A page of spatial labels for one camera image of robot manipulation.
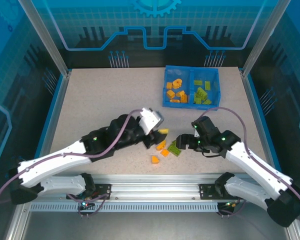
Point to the grey metal sheet panel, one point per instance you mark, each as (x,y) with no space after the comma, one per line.
(152,227)

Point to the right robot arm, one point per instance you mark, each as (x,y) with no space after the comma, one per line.
(245,191)

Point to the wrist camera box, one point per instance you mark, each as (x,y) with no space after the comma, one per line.
(196,133)
(148,121)

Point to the small connector with LED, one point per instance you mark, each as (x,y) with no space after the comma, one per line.
(228,204)
(84,203)

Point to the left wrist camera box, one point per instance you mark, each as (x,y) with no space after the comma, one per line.
(148,121)

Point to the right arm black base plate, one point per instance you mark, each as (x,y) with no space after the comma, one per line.
(207,191)

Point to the blue two-compartment plastic bin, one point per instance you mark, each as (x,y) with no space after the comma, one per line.
(190,75)

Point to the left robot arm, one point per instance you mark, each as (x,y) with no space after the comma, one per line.
(47,166)

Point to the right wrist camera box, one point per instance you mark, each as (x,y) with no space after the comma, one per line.
(196,133)

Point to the aluminium frame post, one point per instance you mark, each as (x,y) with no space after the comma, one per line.
(263,37)
(50,42)

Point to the blue and aluminium side rail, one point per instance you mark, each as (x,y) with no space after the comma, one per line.
(253,102)
(58,102)

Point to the orange square lego brick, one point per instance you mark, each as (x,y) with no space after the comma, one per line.
(165,152)

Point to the orange arch lego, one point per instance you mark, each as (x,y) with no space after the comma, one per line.
(175,85)

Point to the green small square lego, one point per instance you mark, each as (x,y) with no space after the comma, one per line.
(172,144)

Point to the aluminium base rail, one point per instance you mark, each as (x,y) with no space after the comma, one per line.
(152,187)

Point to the orange sloped lego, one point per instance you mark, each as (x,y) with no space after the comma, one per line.
(155,159)

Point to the green tall long lego brick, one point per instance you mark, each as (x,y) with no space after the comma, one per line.
(175,150)

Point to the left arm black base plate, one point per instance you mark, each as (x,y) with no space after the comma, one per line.
(102,190)

